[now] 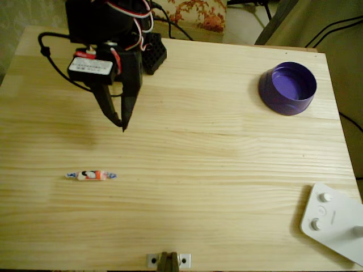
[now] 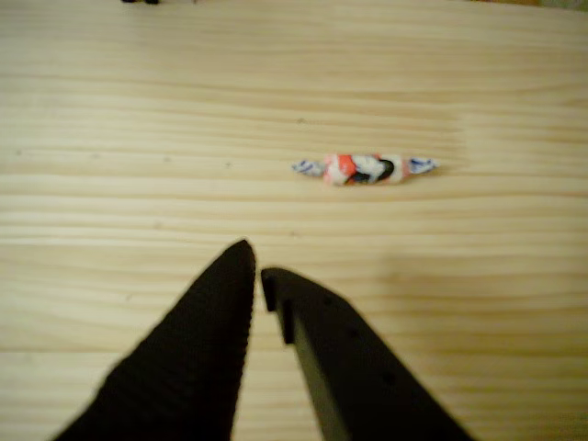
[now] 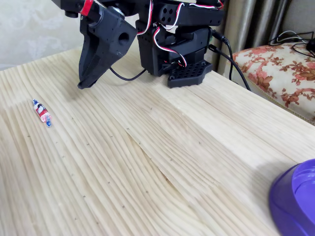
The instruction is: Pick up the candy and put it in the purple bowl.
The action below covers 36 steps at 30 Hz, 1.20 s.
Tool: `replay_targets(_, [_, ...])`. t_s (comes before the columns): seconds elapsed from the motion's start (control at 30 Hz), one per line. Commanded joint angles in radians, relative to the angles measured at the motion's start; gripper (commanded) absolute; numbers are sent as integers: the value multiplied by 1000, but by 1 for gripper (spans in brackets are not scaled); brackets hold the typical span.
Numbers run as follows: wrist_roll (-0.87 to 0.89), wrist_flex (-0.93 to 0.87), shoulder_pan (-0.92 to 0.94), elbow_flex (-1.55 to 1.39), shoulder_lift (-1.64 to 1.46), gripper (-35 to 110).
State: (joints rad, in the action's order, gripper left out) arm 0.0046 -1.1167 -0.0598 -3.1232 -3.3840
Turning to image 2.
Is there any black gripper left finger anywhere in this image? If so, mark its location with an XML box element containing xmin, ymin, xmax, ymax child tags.
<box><xmin>52</xmin><ymin>239</ymin><xmax>256</xmax><ymax>441</ymax></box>

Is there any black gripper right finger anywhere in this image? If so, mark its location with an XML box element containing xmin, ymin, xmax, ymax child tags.
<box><xmin>260</xmin><ymin>267</ymin><xmax>474</xmax><ymax>441</ymax></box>

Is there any candy red white blue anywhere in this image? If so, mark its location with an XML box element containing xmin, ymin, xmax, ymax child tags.
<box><xmin>291</xmin><ymin>153</ymin><xmax>441</xmax><ymax>187</ymax></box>

